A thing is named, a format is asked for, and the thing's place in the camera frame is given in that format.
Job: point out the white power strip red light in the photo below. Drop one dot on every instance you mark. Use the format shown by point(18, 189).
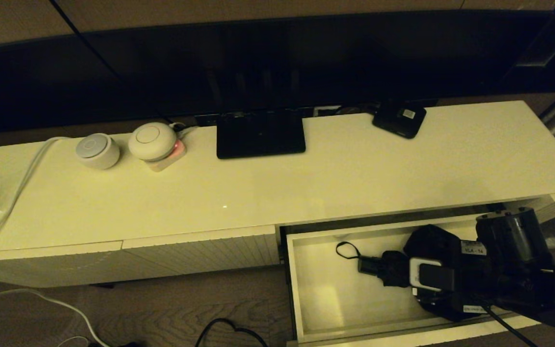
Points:
point(169, 163)

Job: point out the black set-top box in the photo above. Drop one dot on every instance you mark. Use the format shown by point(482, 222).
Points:
point(398, 123)

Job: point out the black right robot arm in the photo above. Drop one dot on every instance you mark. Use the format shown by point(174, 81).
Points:
point(523, 260)

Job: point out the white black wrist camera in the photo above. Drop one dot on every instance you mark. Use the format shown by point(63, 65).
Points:
point(431, 275)

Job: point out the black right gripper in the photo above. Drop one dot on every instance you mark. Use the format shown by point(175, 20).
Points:
point(475, 284)

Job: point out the white dome-shaped device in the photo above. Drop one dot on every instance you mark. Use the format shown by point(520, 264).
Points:
point(152, 142)

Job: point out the black umbrella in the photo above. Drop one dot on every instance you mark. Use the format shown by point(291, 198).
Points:
point(393, 270)

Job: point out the black television base plate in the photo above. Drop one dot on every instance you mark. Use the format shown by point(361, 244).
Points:
point(260, 137)

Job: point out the black flat television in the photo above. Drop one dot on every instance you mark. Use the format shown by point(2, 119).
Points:
point(258, 62)

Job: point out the white pull-out drawer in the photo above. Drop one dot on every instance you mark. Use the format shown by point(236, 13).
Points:
point(325, 289)

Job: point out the white speaker with grey top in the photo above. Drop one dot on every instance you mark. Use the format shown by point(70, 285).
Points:
point(97, 152)

